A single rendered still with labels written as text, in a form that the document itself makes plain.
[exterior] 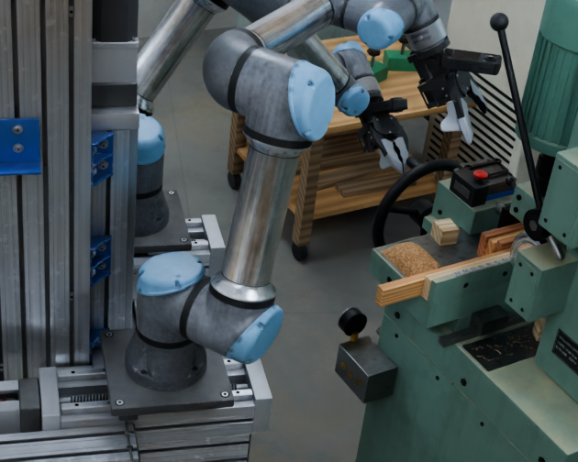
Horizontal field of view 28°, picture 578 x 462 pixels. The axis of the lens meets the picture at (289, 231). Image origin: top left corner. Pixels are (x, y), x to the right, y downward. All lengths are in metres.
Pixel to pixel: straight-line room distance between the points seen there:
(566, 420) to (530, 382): 0.11
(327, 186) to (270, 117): 2.14
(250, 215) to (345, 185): 2.07
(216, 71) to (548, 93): 0.66
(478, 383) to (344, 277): 1.58
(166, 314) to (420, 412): 0.74
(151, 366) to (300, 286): 1.73
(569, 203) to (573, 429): 0.45
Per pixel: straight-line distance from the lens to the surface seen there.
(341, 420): 3.31
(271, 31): 2.01
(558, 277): 2.17
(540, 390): 2.30
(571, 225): 2.05
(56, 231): 2.12
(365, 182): 3.99
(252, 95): 1.84
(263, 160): 1.86
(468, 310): 2.36
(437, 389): 2.45
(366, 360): 2.55
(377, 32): 2.15
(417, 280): 2.26
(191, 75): 5.02
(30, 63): 1.95
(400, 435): 2.63
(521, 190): 2.38
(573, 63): 2.16
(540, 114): 2.22
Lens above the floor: 2.24
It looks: 34 degrees down
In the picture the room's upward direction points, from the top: 7 degrees clockwise
